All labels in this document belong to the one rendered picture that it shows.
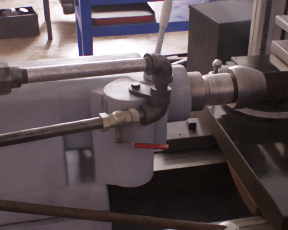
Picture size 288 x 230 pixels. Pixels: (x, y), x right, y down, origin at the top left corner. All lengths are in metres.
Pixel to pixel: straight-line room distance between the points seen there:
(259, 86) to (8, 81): 0.52
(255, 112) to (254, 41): 0.99
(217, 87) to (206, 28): 1.41
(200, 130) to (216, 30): 1.06
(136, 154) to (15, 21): 3.89
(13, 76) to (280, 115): 0.75
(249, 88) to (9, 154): 0.46
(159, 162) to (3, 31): 3.61
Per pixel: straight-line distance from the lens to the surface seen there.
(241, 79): 0.92
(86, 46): 2.70
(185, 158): 1.18
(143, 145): 0.74
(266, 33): 2.15
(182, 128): 1.22
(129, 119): 0.72
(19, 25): 4.63
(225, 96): 0.92
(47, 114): 0.81
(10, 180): 0.84
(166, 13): 0.83
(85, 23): 2.65
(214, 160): 1.18
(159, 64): 0.71
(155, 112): 0.73
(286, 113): 1.19
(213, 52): 2.27
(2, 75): 0.60
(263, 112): 1.18
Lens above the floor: 1.50
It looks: 29 degrees down
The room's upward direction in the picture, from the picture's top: straight up
